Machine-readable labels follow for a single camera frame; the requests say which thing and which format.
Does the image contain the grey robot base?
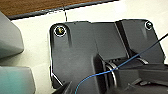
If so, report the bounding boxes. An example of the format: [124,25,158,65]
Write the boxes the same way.
[49,19,167,94]

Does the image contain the thin blue cable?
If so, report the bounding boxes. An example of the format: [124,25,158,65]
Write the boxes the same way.
[73,32,168,94]

